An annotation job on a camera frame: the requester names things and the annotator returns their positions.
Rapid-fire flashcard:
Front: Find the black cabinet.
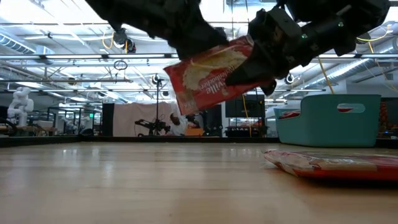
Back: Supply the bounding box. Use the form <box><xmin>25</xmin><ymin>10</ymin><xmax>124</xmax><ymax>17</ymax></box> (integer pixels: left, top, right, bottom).
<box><xmin>203</xmin><ymin>104</ymin><xmax>223</xmax><ymax>138</ymax></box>

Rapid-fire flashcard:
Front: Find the orange box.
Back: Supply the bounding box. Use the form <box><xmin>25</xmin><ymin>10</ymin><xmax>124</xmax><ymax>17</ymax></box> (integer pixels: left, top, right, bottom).
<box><xmin>185</xmin><ymin>127</ymin><xmax>205</xmax><ymax>137</ymax></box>

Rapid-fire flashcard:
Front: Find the person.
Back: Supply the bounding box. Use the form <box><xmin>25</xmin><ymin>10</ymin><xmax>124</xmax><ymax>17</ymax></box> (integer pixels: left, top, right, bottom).
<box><xmin>169</xmin><ymin>111</ymin><xmax>190</xmax><ymax>137</ymax></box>

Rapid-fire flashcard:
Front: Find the yellow hanging cable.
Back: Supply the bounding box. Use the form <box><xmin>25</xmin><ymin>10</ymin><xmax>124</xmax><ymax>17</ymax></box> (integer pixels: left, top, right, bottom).
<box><xmin>317</xmin><ymin>57</ymin><xmax>336</xmax><ymax>95</ymax></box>

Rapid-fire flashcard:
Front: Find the beige curtain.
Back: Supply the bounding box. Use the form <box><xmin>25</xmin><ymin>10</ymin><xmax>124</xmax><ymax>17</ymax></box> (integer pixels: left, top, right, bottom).
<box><xmin>112</xmin><ymin>101</ymin><xmax>175</xmax><ymax>138</ymax></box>

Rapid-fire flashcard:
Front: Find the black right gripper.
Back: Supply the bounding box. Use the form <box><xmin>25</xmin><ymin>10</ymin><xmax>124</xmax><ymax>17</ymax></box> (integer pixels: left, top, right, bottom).
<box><xmin>225</xmin><ymin>27</ymin><xmax>315</xmax><ymax>96</ymax></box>

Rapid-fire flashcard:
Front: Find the white humanoid robot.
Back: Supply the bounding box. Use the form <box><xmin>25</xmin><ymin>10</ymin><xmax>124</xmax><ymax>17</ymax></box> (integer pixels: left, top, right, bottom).
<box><xmin>6</xmin><ymin>86</ymin><xmax>34</xmax><ymax>127</ymax></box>

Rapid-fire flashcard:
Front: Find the black monitor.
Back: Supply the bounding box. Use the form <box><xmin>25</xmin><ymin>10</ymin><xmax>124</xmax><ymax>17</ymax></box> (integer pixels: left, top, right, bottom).
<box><xmin>225</xmin><ymin>94</ymin><xmax>266</xmax><ymax>118</ymax></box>

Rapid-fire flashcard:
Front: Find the black table edge rail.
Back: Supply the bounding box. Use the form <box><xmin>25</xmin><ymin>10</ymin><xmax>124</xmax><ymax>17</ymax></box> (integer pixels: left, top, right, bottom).
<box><xmin>0</xmin><ymin>135</ymin><xmax>398</xmax><ymax>149</ymax></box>

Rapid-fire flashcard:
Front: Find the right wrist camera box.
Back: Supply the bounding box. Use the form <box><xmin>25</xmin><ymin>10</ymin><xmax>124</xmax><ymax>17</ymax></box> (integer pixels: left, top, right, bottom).
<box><xmin>248</xmin><ymin>7</ymin><xmax>302</xmax><ymax>47</ymax></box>

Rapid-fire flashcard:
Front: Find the shelf with red items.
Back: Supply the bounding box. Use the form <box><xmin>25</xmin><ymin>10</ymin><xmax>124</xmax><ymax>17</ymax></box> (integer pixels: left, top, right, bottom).
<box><xmin>379</xmin><ymin>101</ymin><xmax>391</xmax><ymax>131</ymax></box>

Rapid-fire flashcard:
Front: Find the thin yellow cable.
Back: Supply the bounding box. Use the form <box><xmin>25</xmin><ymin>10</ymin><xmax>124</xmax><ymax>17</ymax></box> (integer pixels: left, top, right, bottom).
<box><xmin>241</xmin><ymin>95</ymin><xmax>252</xmax><ymax>138</ymax></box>

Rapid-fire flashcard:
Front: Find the black upright panel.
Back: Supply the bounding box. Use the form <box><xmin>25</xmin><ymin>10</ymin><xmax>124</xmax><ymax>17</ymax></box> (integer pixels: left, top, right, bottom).
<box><xmin>101</xmin><ymin>103</ymin><xmax>115</xmax><ymax>137</ymax></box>

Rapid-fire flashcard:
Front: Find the teal plastic basket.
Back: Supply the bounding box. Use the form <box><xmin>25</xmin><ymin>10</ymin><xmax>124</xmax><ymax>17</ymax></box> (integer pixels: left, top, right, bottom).
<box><xmin>273</xmin><ymin>94</ymin><xmax>383</xmax><ymax>148</ymax></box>

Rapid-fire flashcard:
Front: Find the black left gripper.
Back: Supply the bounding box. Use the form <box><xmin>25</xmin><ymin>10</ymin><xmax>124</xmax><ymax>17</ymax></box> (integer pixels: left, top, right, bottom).
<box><xmin>146</xmin><ymin>0</ymin><xmax>229</xmax><ymax>60</ymax></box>

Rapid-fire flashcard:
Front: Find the silver ventilation duct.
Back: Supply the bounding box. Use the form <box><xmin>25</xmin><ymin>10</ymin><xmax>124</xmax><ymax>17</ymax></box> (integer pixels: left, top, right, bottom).
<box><xmin>306</xmin><ymin>40</ymin><xmax>398</xmax><ymax>91</ymax></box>

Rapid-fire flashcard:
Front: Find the black equipment cart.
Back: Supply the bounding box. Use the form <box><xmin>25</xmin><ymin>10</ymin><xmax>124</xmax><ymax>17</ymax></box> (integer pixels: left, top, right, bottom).
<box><xmin>226</xmin><ymin>124</ymin><xmax>268</xmax><ymax>138</ymax></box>

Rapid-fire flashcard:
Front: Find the black camera stand frame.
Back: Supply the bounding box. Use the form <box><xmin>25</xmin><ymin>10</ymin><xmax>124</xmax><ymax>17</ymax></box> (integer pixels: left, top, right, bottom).
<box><xmin>154</xmin><ymin>77</ymin><xmax>165</xmax><ymax>138</ymax></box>

